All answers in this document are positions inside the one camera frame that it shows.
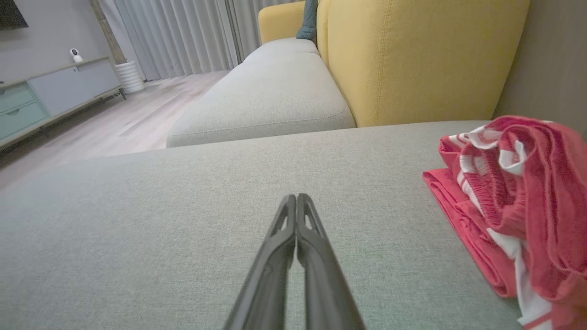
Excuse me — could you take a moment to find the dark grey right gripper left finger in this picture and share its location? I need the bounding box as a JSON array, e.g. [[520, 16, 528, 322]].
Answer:
[[223, 194, 298, 330]]

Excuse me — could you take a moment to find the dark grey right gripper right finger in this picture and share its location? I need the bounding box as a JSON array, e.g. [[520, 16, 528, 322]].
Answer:
[[296, 193, 366, 330]]

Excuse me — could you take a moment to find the red shorts white stripe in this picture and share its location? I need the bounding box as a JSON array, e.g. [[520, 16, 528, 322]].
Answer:
[[461, 115, 587, 330]]

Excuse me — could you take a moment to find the large grey sofa seat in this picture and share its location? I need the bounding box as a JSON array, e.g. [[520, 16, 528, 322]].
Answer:
[[0, 120, 523, 330]]

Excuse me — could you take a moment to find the grey sofa seat cushion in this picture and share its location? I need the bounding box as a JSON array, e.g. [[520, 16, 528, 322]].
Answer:
[[243, 38, 320, 62], [166, 50, 356, 148]]

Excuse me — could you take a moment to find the yellow sofa backrest cushion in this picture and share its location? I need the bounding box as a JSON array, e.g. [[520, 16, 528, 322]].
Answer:
[[327, 0, 532, 127], [316, 0, 331, 65]]

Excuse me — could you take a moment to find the white ribbed cylinder appliance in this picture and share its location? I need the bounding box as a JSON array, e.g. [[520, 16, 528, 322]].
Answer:
[[115, 60, 145, 94]]

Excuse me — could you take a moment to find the yellow sofa armrest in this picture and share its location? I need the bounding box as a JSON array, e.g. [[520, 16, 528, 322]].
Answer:
[[258, 1, 306, 44]]

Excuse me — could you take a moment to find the grey pleated curtain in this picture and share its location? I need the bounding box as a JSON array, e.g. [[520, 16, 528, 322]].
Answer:
[[227, 0, 299, 62], [99, 0, 239, 82]]

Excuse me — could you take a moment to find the teal throw pillow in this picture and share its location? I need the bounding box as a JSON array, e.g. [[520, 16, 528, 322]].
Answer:
[[296, 0, 319, 42]]

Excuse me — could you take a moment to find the grey low media cabinet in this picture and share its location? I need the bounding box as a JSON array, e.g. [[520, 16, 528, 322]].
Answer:
[[0, 56, 127, 149]]

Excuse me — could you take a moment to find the brown wooden post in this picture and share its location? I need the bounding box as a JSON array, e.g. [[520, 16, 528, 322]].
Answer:
[[90, 0, 127, 65]]

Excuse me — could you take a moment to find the black wall television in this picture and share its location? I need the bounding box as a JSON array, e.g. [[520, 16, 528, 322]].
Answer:
[[0, 0, 29, 30]]

